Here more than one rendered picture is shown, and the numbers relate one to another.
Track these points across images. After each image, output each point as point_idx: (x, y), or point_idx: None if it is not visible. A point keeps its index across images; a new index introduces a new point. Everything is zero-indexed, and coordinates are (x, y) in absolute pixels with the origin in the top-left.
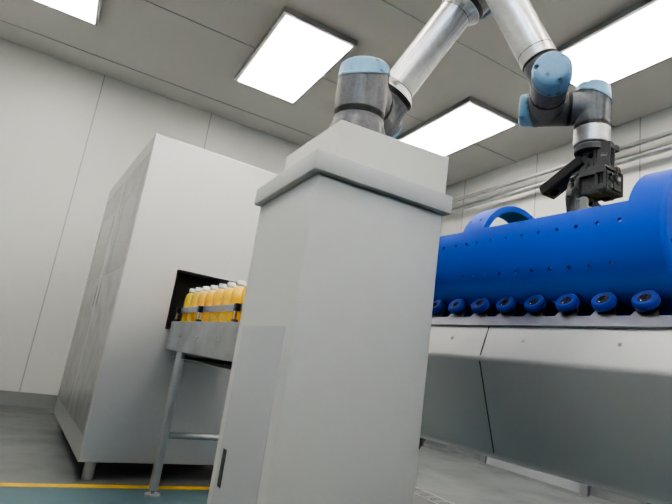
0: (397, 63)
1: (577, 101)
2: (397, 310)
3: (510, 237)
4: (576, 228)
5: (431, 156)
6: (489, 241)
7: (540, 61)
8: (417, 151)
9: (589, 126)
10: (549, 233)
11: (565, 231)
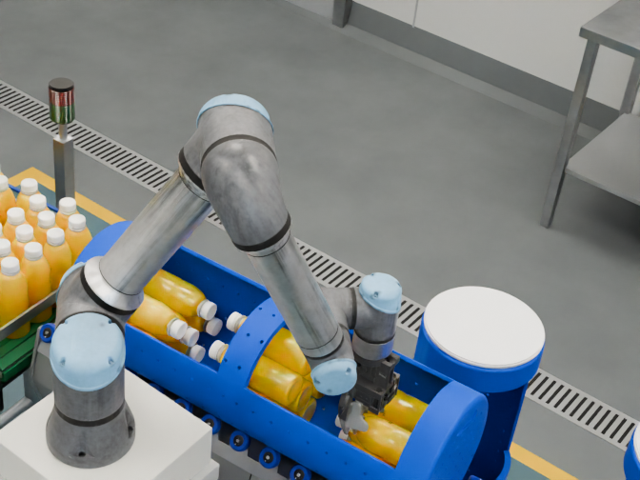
0: (120, 267)
1: (361, 323)
2: None
3: (277, 426)
4: (346, 465)
5: (194, 447)
6: (251, 411)
7: (322, 378)
8: (180, 459)
9: (370, 348)
10: (319, 451)
11: (335, 460)
